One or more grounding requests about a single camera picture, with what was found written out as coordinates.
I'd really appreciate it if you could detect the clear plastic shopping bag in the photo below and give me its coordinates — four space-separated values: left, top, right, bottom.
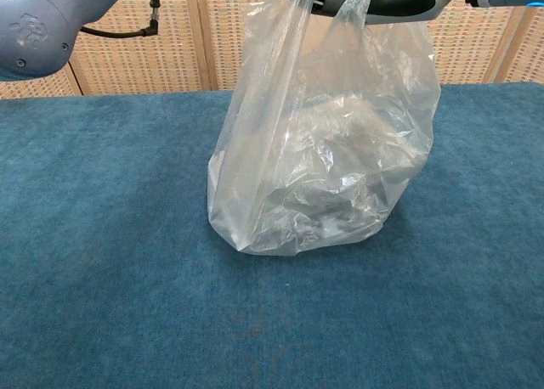
207 0 441 257

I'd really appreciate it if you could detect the blue velvet table cloth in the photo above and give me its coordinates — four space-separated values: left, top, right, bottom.
0 81 544 389

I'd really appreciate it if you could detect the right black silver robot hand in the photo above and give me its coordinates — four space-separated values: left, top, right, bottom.
278 0 451 25

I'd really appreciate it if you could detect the woven bamboo folding screen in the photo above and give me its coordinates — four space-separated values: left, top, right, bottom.
0 0 544 100

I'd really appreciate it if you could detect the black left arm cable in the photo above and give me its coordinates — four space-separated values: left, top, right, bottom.
79 0 161 38

